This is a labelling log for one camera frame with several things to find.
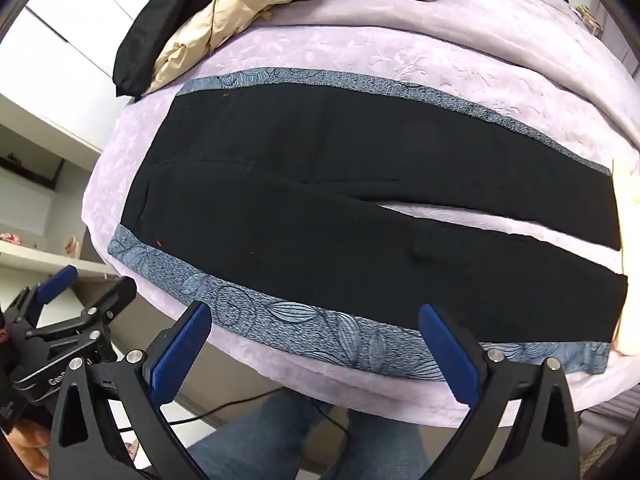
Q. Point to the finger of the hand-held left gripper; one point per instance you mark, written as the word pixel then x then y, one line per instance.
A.
pixel 59 280
pixel 107 305

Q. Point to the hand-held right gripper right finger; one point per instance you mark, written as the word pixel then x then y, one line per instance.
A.
pixel 450 355

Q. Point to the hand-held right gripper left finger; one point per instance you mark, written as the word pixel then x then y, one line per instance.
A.
pixel 182 355

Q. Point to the black pants with blue-grey stripes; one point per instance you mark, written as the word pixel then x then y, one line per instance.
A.
pixel 300 210

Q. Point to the white shelf unit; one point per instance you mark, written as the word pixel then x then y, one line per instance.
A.
pixel 30 200

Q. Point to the person's left leg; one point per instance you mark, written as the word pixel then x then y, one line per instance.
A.
pixel 250 440

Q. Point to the person's leg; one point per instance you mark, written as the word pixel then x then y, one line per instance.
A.
pixel 250 440
pixel 385 447

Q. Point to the person's right leg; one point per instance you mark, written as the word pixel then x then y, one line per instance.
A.
pixel 385 447

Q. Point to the cream cloth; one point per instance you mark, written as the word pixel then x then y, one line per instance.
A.
pixel 631 260

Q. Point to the white wardrobe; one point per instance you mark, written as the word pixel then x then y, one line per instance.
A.
pixel 65 25

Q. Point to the black garment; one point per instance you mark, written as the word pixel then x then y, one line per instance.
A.
pixel 150 35

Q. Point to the beige jacket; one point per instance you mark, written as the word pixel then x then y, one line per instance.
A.
pixel 215 25

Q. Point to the lavender bed blanket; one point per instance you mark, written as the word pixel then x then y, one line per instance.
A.
pixel 350 55

